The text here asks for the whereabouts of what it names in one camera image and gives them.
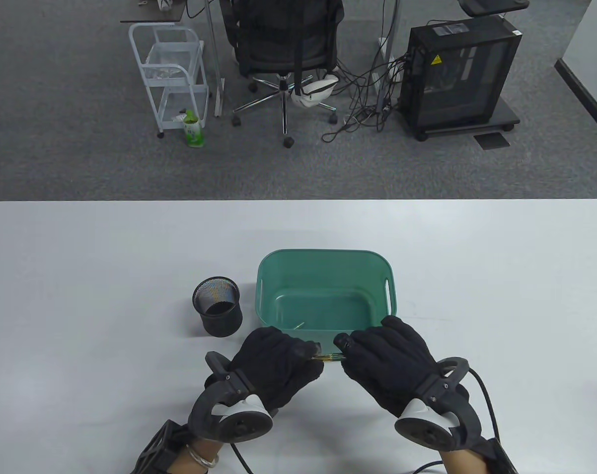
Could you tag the person's right hand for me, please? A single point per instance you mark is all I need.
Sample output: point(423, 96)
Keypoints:
point(392, 360)

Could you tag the person's left hand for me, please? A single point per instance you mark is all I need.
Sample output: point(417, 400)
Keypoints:
point(279, 365)

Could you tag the green fountain pen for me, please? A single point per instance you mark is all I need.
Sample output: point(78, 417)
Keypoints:
point(330, 357)

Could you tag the green plastic basket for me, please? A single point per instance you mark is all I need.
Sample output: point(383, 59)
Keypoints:
point(323, 281)

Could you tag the person's right forearm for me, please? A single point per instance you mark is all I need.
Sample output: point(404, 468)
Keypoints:
point(464, 461)

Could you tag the person's left forearm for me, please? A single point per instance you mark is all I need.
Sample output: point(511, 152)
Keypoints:
point(212, 448)

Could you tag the grey left hand tracker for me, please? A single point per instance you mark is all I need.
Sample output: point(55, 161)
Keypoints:
point(244, 427)

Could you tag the grey hand tracker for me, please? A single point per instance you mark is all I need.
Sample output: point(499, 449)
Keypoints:
point(427, 429)
point(244, 427)

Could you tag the black mesh pen holder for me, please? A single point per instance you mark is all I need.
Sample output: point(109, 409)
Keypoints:
point(219, 323)

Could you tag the grey right hand tracker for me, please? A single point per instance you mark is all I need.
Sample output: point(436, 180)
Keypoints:
point(427, 429)

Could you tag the black floor plate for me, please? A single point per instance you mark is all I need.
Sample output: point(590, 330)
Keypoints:
point(492, 140)

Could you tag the green plastic bottle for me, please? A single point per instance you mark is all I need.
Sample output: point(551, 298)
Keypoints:
point(194, 133)

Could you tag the black wheeled platform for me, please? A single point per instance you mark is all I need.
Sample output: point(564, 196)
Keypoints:
point(508, 116)

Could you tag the white helmet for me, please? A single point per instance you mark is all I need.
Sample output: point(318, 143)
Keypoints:
point(313, 94)

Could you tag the black computer tower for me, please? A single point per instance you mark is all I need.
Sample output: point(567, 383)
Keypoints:
point(456, 84)

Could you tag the white desk leg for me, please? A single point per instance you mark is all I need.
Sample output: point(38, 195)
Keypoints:
point(214, 59)
point(390, 44)

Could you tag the black office chair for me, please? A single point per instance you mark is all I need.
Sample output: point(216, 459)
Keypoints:
point(279, 44)

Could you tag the white rolling cart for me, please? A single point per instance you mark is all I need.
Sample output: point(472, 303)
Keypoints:
point(172, 52)

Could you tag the black stand base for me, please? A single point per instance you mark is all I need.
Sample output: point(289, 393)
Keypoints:
point(491, 7)

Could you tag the dark desk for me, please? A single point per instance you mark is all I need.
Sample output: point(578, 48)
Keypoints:
point(150, 15)

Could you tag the black right wrist mount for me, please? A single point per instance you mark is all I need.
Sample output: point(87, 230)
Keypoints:
point(501, 459)

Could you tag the black wrist mount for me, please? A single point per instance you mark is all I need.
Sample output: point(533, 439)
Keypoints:
point(155, 447)
point(501, 459)

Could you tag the black left wrist mount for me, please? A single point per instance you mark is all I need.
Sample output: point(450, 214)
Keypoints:
point(155, 447)

